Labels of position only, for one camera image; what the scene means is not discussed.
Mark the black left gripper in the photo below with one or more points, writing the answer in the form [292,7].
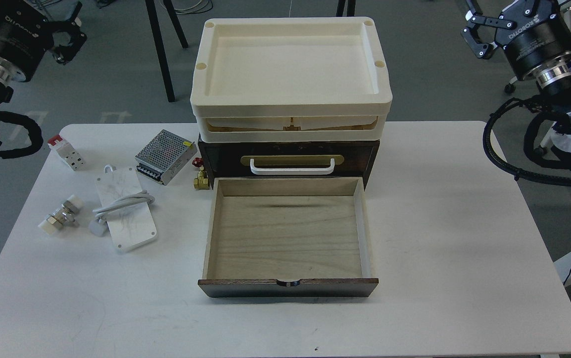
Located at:
[24,38]

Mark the white charger with cable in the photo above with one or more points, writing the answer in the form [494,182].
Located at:
[124,210]

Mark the metal mesh power supply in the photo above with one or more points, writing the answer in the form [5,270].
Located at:
[164,156]

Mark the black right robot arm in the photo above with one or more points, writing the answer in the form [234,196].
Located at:
[547,141]

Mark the open wooden drawer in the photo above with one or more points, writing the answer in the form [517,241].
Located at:
[288,237]

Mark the cream plastic tray top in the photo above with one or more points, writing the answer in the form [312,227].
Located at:
[290,79]

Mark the metal fitting with white caps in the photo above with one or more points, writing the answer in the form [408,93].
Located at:
[63,216]

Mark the dark wooden cabinet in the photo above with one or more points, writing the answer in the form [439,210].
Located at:
[289,159]

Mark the brass valve red handle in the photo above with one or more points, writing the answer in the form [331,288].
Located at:
[201,181]

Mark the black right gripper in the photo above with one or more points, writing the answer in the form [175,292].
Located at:
[539,35]

